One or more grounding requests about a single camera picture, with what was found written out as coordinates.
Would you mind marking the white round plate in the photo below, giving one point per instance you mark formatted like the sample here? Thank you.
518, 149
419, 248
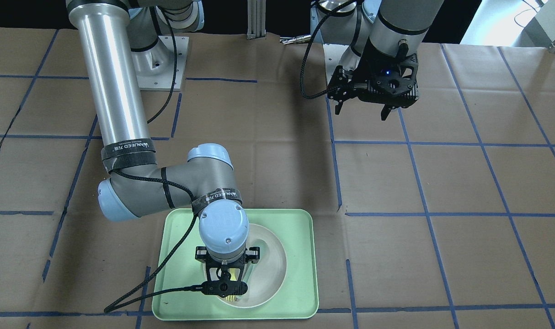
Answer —
265, 278

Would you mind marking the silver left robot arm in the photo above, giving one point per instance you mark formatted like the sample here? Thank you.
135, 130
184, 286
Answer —
372, 24

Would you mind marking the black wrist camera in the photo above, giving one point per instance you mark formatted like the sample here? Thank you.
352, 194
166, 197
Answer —
224, 288

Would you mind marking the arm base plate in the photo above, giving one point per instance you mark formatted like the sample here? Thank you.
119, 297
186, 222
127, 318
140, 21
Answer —
334, 57
155, 67

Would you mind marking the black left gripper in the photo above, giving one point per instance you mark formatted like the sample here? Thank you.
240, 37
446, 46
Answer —
360, 73

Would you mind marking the aluminium frame post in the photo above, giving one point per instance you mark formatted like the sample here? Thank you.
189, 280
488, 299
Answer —
256, 19

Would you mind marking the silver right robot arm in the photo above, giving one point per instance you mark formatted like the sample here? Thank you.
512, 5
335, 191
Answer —
137, 186

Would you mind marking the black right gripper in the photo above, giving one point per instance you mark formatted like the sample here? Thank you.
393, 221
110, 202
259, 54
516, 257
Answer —
253, 254

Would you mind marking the light green tray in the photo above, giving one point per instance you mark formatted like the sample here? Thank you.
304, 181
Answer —
298, 298

